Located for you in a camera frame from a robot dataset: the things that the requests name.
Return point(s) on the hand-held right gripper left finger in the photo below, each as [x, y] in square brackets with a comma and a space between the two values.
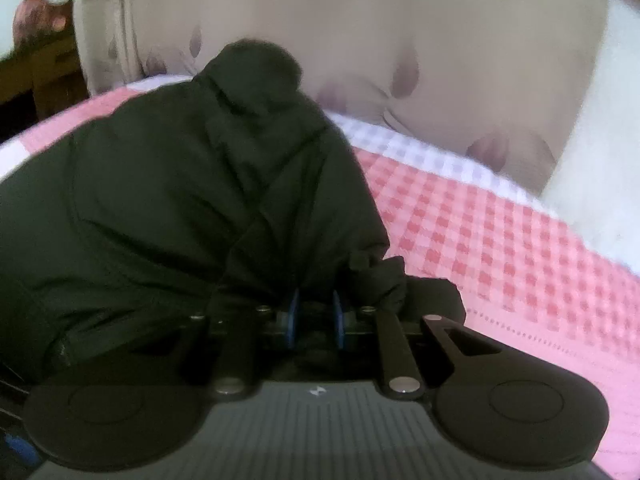
[291, 321]

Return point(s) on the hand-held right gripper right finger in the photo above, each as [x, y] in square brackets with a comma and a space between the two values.
[340, 321]

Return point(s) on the dark green jacket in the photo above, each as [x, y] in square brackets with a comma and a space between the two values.
[175, 185]

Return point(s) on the pink checked bedsheet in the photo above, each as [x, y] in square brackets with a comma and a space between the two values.
[500, 260]

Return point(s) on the beige leaf print curtain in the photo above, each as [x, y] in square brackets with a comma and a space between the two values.
[350, 35]

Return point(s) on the wooden cabinet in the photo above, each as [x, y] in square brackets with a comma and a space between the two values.
[47, 77]

